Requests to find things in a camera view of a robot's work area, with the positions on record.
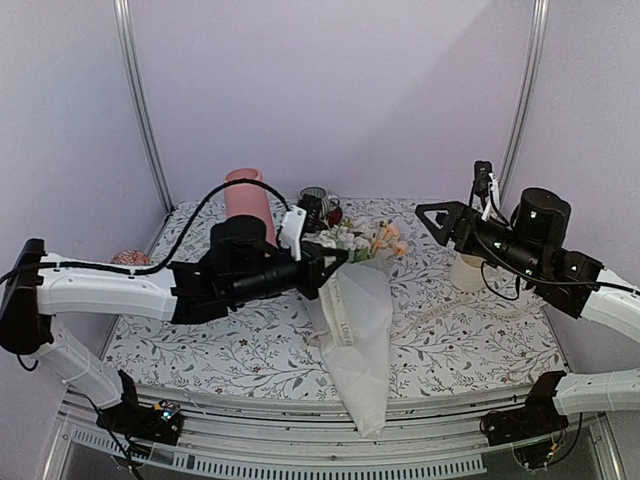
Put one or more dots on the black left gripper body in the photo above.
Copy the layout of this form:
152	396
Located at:
253	288

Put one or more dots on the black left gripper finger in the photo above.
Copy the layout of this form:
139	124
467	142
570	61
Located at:
310	283
321	262

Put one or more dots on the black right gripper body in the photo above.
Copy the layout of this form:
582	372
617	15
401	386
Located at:
517	253

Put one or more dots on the cream printed ribbon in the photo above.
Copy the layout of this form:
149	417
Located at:
475	341

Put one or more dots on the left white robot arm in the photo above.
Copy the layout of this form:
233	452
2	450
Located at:
42	285

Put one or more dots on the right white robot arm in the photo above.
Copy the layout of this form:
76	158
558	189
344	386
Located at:
614	304

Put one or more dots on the pink tall vase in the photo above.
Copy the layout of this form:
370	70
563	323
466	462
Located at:
249	199

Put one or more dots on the dark red saucer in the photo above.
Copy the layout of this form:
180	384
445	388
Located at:
332	219

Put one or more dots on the cream white mug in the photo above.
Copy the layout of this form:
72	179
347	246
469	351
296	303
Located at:
465	273

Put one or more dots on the striped grey ceramic cup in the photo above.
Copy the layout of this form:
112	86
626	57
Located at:
325	200

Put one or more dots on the floral patterned table mat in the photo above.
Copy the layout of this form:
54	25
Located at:
267	350

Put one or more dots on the pink patterned ball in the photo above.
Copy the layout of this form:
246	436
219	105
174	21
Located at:
131	258

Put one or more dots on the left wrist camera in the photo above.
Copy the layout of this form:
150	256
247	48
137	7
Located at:
295	222

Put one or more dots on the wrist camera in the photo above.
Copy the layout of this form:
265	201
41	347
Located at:
486	189
295	222

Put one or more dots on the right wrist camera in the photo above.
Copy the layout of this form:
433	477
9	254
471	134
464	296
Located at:
486	189

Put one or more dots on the aluminium front rail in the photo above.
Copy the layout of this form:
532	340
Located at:
230	437

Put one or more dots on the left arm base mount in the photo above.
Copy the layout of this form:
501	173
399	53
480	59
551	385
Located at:
160	423

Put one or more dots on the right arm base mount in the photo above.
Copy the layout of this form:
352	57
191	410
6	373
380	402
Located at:
538	416

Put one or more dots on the right aluminium frame post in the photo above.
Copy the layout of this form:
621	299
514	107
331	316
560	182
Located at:
533	57

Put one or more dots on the aluminium frame post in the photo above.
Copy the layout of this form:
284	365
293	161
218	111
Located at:
126	37
533	57

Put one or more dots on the left aluminium frame post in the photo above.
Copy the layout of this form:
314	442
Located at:
126	37

